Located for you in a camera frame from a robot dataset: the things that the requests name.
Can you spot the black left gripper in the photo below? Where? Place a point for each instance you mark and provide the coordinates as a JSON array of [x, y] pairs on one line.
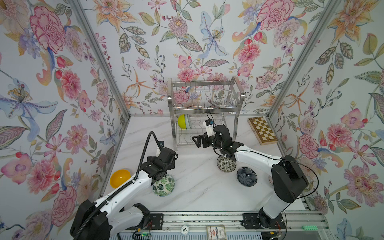
[[172, 165]]

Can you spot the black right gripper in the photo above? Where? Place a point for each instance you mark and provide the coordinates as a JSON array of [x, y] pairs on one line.
[[200, 138]]

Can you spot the lime green plastic bowl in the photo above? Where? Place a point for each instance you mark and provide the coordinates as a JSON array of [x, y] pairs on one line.
[[182, 122]]

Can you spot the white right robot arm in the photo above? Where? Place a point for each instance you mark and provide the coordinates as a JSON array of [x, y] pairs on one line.
[[288, 178]]

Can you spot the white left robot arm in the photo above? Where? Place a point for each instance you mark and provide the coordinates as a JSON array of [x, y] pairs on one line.
[[107, 216]]

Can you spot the stainless steel dish rack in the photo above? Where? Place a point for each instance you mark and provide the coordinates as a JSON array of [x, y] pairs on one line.
[[201, 100]]

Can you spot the green leaf pattern bowl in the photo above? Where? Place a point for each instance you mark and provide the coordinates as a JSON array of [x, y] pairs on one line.
[[164, 186]]

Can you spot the black white patterned bowl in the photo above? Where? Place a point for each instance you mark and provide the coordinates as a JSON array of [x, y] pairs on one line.
[[226, 165]]

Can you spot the yellow plastic bowl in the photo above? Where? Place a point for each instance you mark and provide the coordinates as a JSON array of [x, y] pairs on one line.
[[119, 177]]

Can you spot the dark blue floral bowl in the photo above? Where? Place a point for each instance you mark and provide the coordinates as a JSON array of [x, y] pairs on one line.
[[247, 177]]

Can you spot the wooden chessboard box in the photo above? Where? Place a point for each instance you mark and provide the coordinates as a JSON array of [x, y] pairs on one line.
[[262, 130]]

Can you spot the pink ribbed glass bowl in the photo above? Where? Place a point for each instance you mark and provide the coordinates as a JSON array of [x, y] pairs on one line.
[[271, 180]]

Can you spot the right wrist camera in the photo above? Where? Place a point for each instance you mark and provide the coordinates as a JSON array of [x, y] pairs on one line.
[[209, 125]]

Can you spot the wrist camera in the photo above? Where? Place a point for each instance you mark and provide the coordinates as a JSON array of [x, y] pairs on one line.
[[161, 145], [209, 125]]

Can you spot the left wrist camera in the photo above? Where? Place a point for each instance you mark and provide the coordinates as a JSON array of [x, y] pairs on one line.
[[161, 145]]

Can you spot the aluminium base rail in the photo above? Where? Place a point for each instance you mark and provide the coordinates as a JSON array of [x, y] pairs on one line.
[[295, 225]]

